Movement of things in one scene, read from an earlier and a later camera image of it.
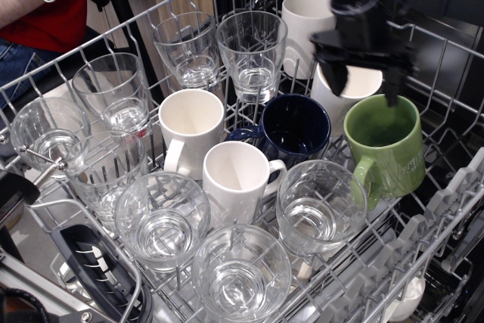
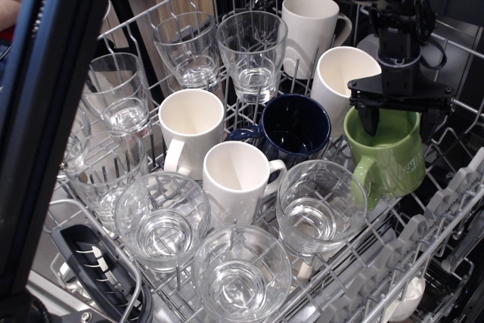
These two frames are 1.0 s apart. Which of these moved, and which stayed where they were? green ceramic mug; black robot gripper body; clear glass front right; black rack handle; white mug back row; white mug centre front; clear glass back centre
Moved: black robot gripper body
Stayed: green ceramic mug; white mug back row; clear glass back centre; black rack handle; clear glass front right; white mug centre front
